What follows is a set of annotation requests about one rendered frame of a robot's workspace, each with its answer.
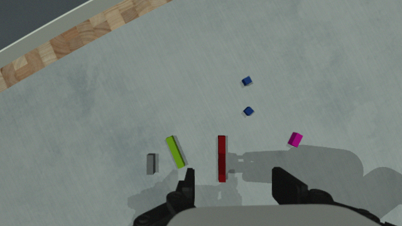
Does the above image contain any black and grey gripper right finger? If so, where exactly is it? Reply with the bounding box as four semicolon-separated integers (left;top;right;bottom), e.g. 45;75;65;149
272;167;397;226

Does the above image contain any lime green rod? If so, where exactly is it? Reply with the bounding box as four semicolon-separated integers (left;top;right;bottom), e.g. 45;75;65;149
166;136;185;169

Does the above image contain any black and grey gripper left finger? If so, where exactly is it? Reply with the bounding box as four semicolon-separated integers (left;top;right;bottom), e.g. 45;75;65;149
133;168;196;226

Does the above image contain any dark red rod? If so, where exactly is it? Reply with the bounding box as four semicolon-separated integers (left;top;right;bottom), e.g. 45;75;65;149
218;136;225;182

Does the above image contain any grey rod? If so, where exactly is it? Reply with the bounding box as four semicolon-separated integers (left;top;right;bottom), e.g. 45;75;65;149
147;153;155;175

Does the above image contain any small blue cube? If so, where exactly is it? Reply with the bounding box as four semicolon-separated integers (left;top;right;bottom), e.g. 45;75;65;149
242;76;252;85
243;107;254;116

